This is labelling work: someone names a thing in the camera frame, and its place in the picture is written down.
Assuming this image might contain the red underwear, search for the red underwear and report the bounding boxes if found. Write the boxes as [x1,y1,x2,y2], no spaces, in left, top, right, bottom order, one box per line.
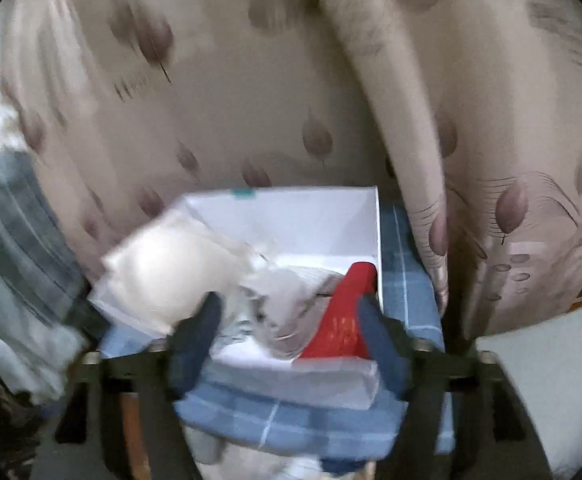
[298,261,379,361]

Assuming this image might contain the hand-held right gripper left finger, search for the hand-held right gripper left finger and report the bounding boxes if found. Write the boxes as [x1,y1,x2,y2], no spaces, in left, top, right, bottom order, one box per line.
[36,290,226,480]

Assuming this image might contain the blue checked cloth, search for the blue checked cloth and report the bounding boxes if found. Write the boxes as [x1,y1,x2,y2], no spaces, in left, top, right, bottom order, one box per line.
[98,200,456,463]

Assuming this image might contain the leaf print beige curtain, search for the leaf print beige curtain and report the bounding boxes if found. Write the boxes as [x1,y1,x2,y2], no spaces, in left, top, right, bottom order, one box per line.
[321,0,582,341]
[0,0,396,281]

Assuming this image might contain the white shoe box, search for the white shoe box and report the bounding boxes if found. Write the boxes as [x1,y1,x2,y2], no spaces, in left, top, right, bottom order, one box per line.
[88,186,384,411]

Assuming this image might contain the white bra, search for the white bra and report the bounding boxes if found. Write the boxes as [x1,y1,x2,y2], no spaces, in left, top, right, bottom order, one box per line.
[102,209,266,331]

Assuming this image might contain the grey underwear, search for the grey underwear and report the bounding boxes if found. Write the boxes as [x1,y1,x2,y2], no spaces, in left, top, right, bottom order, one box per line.
[241,265,346,361]

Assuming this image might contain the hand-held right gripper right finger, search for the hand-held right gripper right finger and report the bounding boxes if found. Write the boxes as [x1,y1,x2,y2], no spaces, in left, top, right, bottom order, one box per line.
[356,292,552,480]

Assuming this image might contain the grey mattress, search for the grey mattress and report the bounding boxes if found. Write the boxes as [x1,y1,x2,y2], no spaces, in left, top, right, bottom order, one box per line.
[476,305,582,480]

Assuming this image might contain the grey plaid bedding bundle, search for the grey plaid bedding bundle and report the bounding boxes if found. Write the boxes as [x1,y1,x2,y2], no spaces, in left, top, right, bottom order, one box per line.
[0,150,92,401]

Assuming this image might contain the white crumpled cloth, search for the white crumpled cloth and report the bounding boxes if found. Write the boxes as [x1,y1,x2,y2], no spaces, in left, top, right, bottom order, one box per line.
[0,110,26,156]

